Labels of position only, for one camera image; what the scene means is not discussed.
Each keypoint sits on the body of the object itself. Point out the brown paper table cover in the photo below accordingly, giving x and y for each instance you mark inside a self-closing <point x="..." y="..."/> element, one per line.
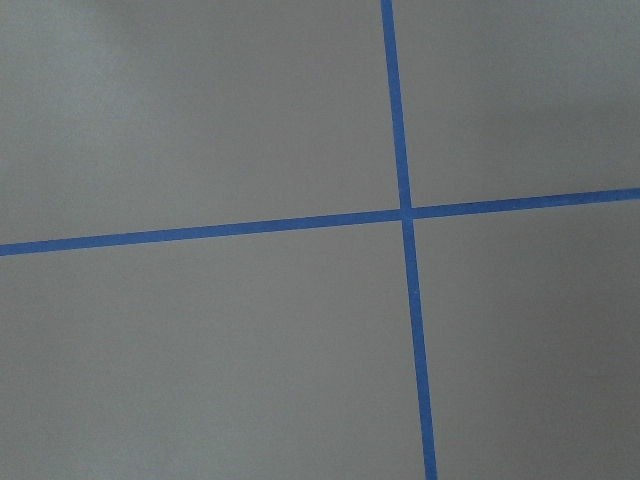
<point x="319" y="239"/>

